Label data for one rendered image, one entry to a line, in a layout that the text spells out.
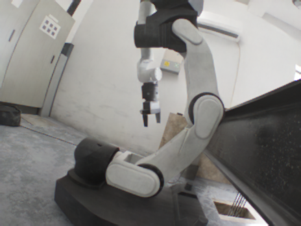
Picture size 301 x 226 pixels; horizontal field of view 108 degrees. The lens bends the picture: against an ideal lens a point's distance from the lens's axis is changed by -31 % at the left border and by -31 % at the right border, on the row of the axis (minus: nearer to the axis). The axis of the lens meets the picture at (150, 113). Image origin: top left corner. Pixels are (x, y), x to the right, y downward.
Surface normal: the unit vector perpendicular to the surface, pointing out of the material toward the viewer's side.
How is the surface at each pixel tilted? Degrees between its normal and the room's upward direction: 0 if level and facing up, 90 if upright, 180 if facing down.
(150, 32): 112
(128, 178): 90
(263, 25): 90
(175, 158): 90
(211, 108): 90
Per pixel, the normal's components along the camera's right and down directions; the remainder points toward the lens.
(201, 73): -0.10, -0.07
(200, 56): -0.11, 0.37
